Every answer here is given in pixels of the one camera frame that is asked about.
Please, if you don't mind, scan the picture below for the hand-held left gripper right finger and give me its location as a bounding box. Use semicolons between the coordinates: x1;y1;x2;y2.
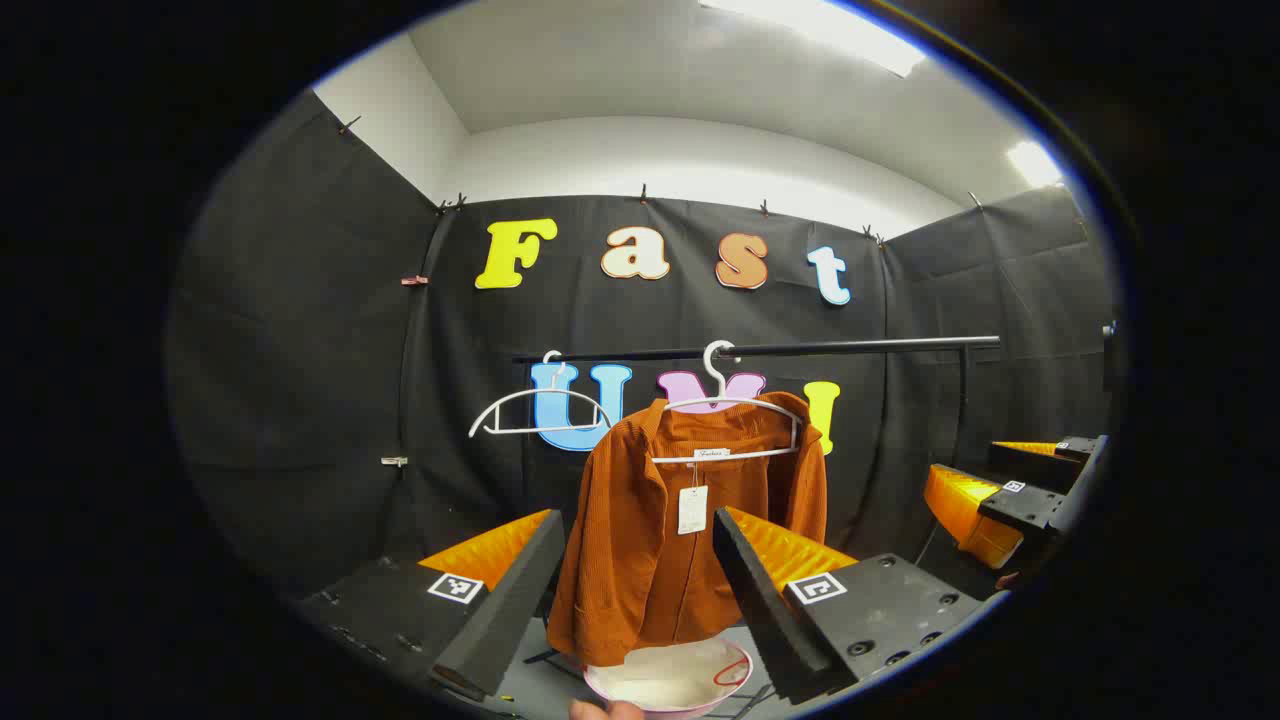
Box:
712;505;988;705

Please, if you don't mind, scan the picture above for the black backdrop cloth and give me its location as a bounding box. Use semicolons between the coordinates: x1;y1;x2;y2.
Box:
165;90;1116;601

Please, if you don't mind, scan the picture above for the white plastic clothes hanger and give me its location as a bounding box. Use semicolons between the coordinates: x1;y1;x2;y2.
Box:
650;340;804;464
468;350;613;438

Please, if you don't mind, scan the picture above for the orange corduroy jacket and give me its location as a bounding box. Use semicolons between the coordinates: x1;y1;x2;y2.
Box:
547;390;830;669

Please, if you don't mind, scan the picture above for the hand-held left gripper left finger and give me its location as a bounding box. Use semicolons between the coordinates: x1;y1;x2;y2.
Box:
293;508;568;701

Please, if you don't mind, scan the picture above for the ceiling light panel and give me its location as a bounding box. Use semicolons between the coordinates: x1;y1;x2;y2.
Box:
700;0;926;79
1005;140;1063;189

